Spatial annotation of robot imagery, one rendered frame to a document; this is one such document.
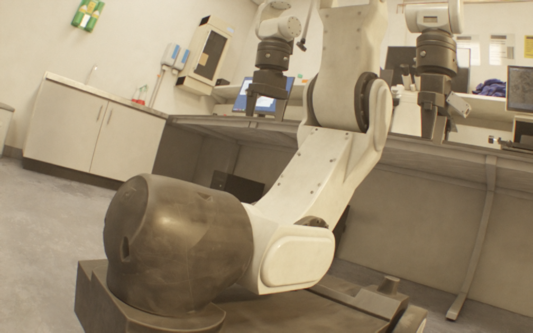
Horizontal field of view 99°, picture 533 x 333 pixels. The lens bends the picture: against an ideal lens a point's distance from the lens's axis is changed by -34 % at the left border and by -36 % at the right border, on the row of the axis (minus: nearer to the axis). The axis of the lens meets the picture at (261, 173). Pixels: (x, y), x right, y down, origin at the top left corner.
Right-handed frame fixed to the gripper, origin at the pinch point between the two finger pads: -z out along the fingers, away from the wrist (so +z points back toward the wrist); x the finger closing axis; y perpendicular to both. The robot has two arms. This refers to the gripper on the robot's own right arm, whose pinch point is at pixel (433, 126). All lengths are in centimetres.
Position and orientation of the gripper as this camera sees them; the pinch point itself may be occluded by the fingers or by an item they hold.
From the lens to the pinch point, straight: 63.0
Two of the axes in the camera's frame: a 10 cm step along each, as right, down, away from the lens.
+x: 6.8, 0.0, 7.3
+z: 1.3, -9.9, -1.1
